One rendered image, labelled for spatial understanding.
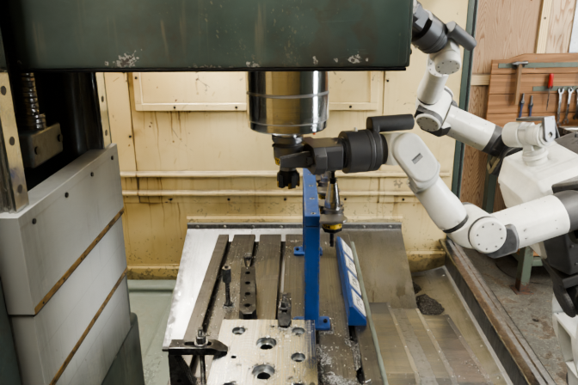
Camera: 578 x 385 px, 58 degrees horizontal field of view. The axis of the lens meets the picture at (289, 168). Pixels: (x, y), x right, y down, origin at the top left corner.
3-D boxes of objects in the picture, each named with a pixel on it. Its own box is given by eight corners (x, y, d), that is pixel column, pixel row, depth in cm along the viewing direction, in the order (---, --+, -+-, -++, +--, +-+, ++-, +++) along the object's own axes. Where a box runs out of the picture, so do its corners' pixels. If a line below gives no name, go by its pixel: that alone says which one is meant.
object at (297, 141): (269, 144, 105) (269, 132, 104) (298, 142, 106) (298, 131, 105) (275, 152, 99) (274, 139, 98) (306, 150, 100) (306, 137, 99)
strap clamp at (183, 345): (230, 379, 121) (227, 323, 117) (228, 388, 118) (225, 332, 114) (174, 379, 122) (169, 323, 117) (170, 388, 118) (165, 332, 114)
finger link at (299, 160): (279, 153, 100) (310, 150, 101) (279, 169, 101) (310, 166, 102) (281, 155, 98) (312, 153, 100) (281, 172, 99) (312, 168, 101)
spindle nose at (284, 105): (242, 120, 107) (239, 61, 104) (316, 116, 110) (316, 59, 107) (253, 138, 92) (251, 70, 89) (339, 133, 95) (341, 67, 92)
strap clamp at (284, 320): (292, 327, 141) (291, 278, 136) (291, 359, 128) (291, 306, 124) (279, 327, 141) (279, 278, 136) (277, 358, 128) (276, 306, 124)
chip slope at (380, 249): (397, 278, 222) (402, 222, 214) (441, 394, 155) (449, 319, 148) (191, 278, 224) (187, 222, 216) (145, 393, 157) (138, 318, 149)
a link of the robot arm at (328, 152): (298, 124, 108) (352, 120, 111) (298, 168, 111) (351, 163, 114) (316, 138, 97) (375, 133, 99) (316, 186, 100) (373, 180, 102)
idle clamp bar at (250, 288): (256, 284, 163) (255, 265, 161) (257, 333, 138) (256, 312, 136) (240, 285, 163) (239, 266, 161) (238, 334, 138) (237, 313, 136)
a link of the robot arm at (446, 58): (413, 28, 137) (439, 48, 143) (414, 60, 132) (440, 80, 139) (450, 6, 129) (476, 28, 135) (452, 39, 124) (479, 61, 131)
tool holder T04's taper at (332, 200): (322, 204, 139) (322, 180, 137) (338, 203, 140) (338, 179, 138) (326, 210, 135) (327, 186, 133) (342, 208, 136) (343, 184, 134)
